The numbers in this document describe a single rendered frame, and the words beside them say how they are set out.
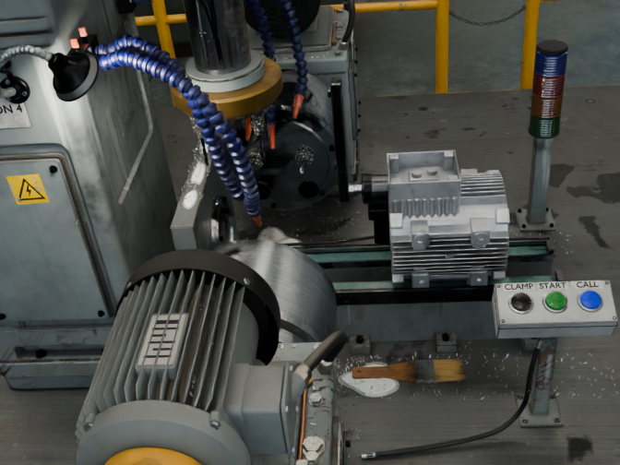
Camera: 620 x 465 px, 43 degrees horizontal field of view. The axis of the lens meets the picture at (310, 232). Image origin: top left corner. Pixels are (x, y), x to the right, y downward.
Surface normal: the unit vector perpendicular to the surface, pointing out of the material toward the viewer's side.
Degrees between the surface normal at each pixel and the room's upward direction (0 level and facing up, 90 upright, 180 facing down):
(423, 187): 90
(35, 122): 90
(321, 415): 0
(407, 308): 90
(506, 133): 0
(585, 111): 0
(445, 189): 90
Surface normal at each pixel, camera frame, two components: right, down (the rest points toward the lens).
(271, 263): 0.20, -0.78
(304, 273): 0.62, -0.61
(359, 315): -0.06, 0.60
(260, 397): -0.09, -0.80
